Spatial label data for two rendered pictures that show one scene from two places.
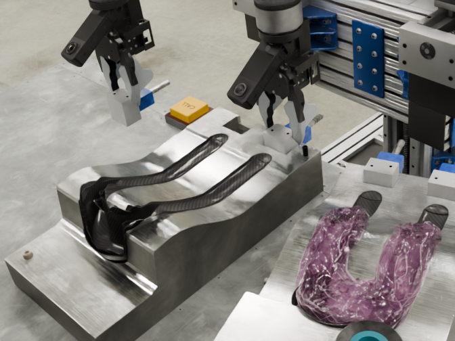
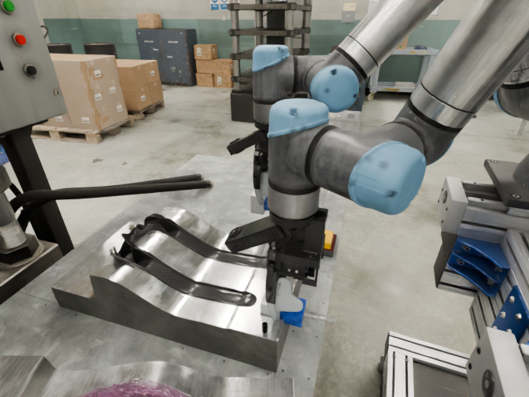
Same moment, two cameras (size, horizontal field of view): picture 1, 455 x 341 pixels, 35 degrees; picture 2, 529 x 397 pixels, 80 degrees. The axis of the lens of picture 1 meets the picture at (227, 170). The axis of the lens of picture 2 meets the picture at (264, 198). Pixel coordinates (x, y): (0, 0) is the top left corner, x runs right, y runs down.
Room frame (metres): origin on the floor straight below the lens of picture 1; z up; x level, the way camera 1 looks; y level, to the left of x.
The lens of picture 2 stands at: (0.81, -0.43, 1.36)
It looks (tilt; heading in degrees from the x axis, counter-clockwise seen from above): 30 degrees down; 56
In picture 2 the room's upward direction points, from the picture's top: straight up
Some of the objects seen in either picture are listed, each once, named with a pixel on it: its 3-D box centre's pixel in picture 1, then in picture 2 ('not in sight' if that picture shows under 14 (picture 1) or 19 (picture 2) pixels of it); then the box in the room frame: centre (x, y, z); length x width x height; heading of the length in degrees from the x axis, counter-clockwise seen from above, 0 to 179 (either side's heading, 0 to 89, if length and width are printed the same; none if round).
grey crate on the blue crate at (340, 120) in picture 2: not in sight; (334, 120); (3.55, 2.17, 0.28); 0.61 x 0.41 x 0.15; 129
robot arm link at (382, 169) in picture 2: not in sight; (371, 165); (1.10, -0.22, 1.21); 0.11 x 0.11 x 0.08; 9
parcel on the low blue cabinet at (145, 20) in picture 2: not in sight; (149, 20); (3.03, 7.27, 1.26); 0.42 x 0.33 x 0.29; 129
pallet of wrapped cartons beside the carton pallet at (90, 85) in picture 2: not in sight; (68, 95); (1.02, 4.43, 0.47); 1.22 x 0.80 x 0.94; 133
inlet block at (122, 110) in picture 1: (143, 96); (277, 203); (1.23, 0.14, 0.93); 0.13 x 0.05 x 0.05; 129
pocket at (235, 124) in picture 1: (241, 132); not in sight; (1.13, -0.04, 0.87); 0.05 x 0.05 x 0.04; 39
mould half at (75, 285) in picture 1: (167, 206); (185, 268); (0.95, 0.11, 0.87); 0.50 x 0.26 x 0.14; 129
